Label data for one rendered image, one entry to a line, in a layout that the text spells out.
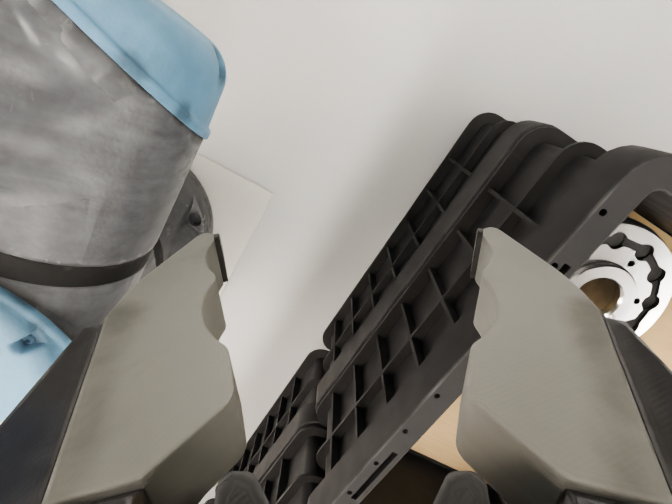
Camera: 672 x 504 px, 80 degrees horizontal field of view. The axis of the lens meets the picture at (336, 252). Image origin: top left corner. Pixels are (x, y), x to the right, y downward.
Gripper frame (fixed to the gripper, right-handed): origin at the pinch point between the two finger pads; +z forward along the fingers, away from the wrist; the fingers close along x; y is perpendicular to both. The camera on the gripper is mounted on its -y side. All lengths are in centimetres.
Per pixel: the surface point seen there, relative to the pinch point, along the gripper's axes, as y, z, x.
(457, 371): 9.8, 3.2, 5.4
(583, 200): 1.5, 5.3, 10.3
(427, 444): 27.5, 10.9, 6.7
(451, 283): 9.9, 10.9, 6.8
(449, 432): 26.1, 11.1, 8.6
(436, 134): 4.4, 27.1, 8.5
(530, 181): 3.3, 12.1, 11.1
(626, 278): 8.9, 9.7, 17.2
